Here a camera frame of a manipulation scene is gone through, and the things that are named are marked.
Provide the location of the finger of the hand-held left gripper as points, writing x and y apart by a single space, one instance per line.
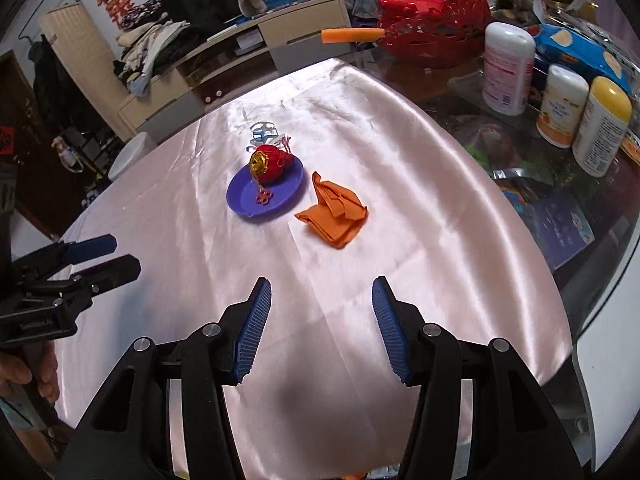
95 247
115 272

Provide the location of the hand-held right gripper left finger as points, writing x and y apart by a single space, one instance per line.
252 330

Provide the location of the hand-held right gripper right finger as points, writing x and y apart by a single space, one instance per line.
392 330

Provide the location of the orange cloth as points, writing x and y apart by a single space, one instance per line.
335 220

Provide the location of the purple plastic plate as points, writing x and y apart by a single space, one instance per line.
285 195

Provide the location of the red gold strawberry ornament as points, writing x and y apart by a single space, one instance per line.
275 162

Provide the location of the person's left hand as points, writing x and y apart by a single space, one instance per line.
42 370

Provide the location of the white round bucket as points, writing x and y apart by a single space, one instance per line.
131 155

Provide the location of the pink satin tablecloth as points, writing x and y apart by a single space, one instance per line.
400 185

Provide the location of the dark hanging coats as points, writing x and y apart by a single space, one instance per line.
50 85

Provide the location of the tall beige cabinet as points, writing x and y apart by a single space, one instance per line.
85 60

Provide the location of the dark blue booklet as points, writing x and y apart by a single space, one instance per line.
555 225

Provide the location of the pile of clothes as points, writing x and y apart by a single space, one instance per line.
150 55

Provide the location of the white folding laptop table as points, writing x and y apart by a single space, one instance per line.
590 385

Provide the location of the dark patterned cloth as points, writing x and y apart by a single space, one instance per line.
142 12

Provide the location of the glass coffee table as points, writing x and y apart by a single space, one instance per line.
450 90

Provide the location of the white bottle orange label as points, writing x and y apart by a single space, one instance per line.
562 110

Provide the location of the white bottle pink label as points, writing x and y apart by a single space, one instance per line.
507 70

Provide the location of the red plastic basket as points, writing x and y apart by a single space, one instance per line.
430 45

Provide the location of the yellow capped bottle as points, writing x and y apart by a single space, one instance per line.
600 130

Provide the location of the orange foam tube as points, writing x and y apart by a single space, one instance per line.
350 36

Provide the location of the orange snack packet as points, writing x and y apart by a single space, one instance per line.
632 146

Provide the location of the beige television stand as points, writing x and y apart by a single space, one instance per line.
300 17

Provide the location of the grey hanging garment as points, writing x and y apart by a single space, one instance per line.
360 0

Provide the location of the blue snack bag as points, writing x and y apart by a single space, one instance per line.
580 47

